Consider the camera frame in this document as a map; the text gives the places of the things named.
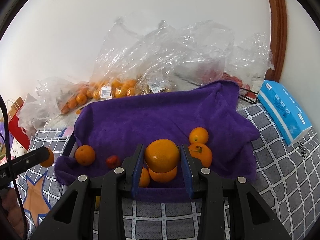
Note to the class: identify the large orange in tray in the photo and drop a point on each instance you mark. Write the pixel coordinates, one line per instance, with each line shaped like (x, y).
(85, 155)

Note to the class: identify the tangerine of pile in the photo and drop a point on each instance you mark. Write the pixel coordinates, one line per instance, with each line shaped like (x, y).
(163, 177)
(144, 178)

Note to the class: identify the person's left hand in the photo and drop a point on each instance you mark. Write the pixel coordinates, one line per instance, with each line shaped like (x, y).
(15, 217)

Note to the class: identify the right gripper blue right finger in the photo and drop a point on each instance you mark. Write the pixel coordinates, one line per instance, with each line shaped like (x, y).
(190, 173)

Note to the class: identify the blue tissue pack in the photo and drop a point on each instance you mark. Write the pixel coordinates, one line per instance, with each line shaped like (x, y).
(289, 117)

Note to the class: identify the oval orange kumquat fruit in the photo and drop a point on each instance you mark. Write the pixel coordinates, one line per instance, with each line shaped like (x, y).
(49, 162)

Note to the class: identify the brown wooden door frame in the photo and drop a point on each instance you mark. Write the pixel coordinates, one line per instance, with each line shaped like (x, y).
(278, 38)

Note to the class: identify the small red fruit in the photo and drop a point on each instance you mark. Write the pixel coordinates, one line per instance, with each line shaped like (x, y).
(113, 162)

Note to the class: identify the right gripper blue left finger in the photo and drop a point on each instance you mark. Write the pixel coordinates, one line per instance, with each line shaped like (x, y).
(133, 167)

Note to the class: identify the small tangerine at back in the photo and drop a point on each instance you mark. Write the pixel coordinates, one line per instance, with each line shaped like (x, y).
(199, 135)

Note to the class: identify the bag of red fruits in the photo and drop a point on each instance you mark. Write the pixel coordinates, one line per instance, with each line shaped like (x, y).
(245, 89)

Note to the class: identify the bag of tangerines left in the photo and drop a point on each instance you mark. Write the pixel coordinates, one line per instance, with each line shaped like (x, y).
(61, 96)

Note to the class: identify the tangerine middle of pile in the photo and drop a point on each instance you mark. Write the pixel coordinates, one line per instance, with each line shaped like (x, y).
(163, 177)

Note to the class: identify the bag of oranges with label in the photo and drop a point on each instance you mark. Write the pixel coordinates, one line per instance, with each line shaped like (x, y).
(116, 88)

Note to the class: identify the purple towel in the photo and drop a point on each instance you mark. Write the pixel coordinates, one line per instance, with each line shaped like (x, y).
(117, 126)

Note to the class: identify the red paper bag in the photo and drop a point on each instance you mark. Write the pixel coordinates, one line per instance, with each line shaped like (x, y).
(17, 132)

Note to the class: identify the tangerine front left of pile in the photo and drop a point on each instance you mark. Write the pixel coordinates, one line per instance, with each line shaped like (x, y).
(144, 178)

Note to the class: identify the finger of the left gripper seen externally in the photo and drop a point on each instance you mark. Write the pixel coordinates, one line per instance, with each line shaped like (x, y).
(27, 161)

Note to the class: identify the tangerine with stem right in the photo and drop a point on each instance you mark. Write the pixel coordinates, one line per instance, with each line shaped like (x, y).
(201, 152)

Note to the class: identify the grey checked star blanket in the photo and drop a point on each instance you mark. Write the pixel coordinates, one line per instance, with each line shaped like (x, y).
(283, 202)

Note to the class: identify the clear plastic bags pile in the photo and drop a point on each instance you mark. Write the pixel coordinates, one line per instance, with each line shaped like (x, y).
(168, 59)

